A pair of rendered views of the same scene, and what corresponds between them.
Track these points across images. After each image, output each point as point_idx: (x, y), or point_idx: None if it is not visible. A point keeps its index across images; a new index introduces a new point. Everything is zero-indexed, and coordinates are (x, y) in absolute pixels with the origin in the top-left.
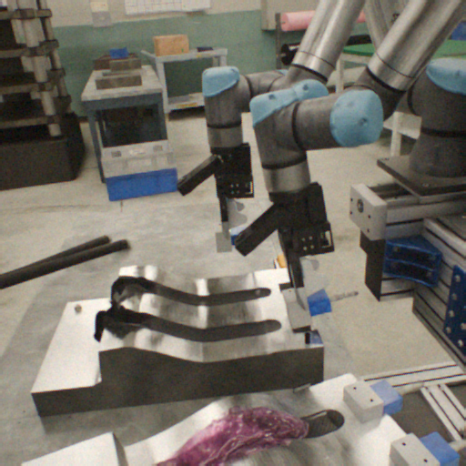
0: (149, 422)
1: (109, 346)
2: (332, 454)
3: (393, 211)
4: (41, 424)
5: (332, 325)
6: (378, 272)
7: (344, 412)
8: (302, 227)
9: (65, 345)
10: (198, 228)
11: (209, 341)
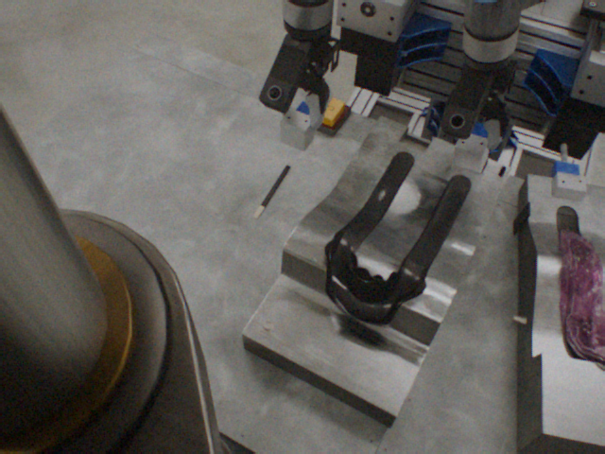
0: (460, 336)
1: (441, 311)
2: (597, 233)
3: (407, 2)
4: (402, 428)
5: None
6: (386, 69)
7: (565, 203)
8: (502, 78)
9: (336, 360)
10: (142, 136)
11: (446, 235)
